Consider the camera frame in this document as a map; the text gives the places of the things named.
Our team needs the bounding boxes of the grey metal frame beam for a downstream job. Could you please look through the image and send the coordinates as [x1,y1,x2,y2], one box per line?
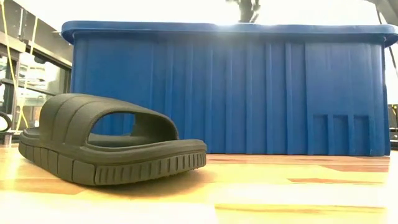
[0,0,74,70]

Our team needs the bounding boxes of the black equipment rack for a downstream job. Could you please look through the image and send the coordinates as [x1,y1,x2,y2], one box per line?
[387,103,398,151]

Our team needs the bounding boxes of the dark green foam slide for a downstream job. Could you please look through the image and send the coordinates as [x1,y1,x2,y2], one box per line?
[17,93,208,187]

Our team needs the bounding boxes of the yellow cable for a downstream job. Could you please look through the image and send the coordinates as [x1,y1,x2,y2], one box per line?
[0,0,29,129]

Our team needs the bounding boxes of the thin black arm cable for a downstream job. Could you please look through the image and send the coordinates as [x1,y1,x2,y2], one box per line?
[375,7,398,79]

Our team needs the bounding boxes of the dark framed glass window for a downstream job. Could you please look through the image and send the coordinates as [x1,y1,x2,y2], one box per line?
[0,52,73,131]

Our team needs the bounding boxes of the blue ribbed plastic bin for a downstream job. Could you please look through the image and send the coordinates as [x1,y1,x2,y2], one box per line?
[60,20,398,157]

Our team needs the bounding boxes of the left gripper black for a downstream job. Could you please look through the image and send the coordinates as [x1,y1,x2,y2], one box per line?
[226,0,262,24]

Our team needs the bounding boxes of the black curved cable loop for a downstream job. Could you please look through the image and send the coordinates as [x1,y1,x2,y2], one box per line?
[0,111,14,133]

